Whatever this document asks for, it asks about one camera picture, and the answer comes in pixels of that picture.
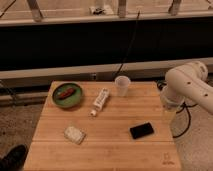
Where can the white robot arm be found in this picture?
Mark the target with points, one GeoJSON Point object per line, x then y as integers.
{"type": "Point", "coordinates": [186, 81]}

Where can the translucent plastic cup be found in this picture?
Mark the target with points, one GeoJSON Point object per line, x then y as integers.
{"type": "Point", "coordinates": [122, 83]}

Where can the black shoe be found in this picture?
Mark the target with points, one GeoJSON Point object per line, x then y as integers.
{"type": "Point", "coordinates": [14, 159]}

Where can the green plate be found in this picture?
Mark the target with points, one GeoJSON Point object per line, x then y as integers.
{"type": "Point", "coordinates": [70, 101]}

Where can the white sponge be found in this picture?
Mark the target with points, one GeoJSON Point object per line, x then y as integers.
{"type": "Point", "coordinates": [74, 134]}

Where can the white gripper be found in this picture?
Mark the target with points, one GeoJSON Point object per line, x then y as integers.
{"type": "Point", "coordinates": [170, 100]}

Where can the white toothpaste tube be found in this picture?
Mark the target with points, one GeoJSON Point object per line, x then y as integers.
{"type": "Point", "coordinates": [99, 101]}

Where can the red sausage on plate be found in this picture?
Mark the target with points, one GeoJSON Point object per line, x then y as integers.
{"type": "Point", "coordinates": [66, 93]}

